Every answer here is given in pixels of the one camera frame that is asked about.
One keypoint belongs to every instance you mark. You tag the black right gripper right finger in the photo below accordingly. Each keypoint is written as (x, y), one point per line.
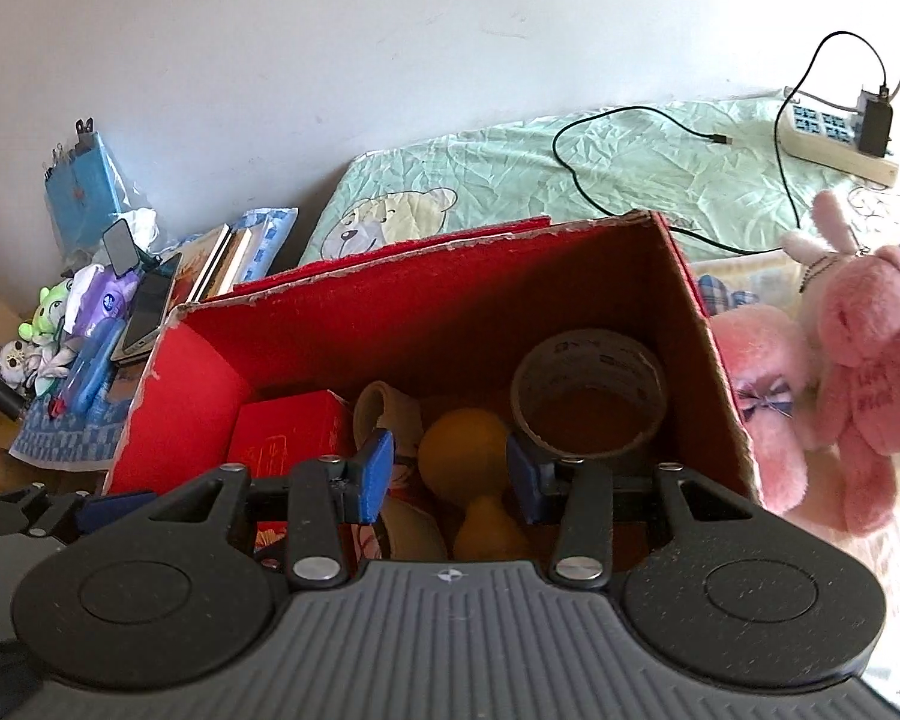
(601, 519)

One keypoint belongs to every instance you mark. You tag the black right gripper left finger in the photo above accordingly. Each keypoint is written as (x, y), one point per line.
(318, 501)

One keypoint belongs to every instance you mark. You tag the small red gift box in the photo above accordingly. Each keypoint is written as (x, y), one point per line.
(271, 436)

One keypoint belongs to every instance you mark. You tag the orange wooden gourd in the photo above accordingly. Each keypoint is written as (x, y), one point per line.
(462, 459)

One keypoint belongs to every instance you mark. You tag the brown tape roll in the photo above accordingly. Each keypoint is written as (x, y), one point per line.
(591, 394)

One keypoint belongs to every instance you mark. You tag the blue patterned cloth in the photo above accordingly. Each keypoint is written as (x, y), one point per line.
(76, 443)

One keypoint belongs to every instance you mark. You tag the green white small figure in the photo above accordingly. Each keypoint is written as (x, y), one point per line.
(38, 357)

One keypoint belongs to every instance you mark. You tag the large red cardboard box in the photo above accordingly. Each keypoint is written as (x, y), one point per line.
(447, 316)

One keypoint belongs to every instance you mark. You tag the light pink plush rabbit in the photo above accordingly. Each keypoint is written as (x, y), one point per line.
(773, 358)

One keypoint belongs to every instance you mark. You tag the purple toy figure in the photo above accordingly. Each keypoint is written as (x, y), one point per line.
(97, 293)

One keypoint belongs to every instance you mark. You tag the stack of books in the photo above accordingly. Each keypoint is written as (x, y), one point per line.
(214, 262)

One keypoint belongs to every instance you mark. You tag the pink teddy bear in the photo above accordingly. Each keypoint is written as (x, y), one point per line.
(858, 404)

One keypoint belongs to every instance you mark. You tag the blue packaged item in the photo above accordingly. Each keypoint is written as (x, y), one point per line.
(84, 191)

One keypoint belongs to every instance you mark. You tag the green bear bedsheet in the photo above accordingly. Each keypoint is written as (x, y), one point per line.
(709, 169)

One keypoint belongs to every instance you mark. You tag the white power strip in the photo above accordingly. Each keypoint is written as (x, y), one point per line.
(827, 138)

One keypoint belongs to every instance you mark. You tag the black charger plug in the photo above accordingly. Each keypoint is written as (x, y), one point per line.
(874, 119)

